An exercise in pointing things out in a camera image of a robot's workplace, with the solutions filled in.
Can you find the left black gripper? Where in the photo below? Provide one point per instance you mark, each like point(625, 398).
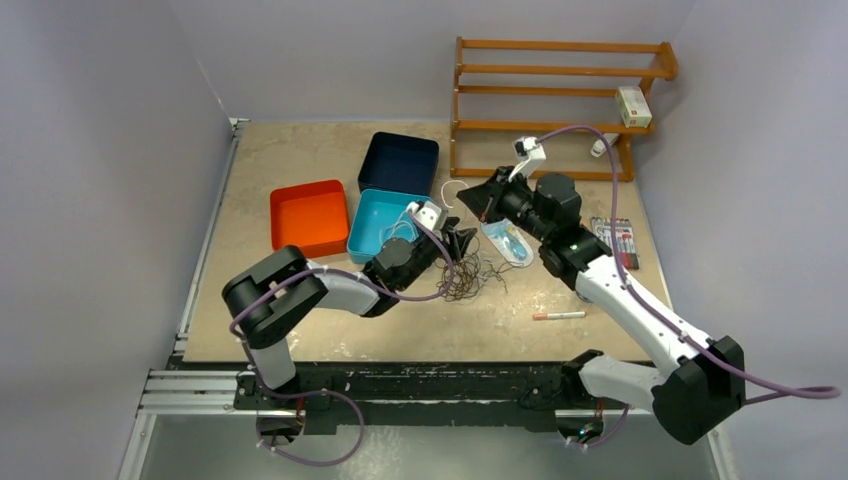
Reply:
point(456, 241)

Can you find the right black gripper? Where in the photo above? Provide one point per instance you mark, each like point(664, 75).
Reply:
point(486, 202)

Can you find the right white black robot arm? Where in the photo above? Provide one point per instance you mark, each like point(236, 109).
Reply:
point(636, 318)

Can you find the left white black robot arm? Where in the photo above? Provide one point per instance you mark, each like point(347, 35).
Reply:
point(267, 301)

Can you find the blue blister pack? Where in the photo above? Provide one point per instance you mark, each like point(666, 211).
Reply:
point(509, 242)

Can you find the light blue plastic tray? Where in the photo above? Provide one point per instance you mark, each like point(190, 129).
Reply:
point(380, 216)

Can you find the dark blue plastic tray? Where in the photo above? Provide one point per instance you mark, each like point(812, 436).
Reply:
point(399, 163)

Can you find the coloured marker set pack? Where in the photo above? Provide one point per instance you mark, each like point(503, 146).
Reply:
point(624, 239)

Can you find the white stapler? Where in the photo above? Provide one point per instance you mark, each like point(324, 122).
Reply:
point(601, 146)

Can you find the white orange marker pen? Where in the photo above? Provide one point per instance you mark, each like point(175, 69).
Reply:
point(558, 316)

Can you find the orange plastic tray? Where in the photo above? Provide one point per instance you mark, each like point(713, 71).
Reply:
point(311, 216)

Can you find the white cardboard box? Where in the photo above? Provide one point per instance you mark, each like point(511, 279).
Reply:
point(633, 107)

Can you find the wooden shelf rack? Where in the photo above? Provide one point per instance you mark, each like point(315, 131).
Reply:
point(532, 87)

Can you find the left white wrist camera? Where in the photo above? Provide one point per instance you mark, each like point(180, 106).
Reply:
point(427, 214)

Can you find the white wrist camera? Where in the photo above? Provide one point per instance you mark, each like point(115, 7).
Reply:
point(427, 214)
point(530, 155)

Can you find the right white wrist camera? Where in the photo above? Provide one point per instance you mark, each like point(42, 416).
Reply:
point(530, 155)

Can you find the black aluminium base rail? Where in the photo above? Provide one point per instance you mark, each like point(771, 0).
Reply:
point(567, 396)

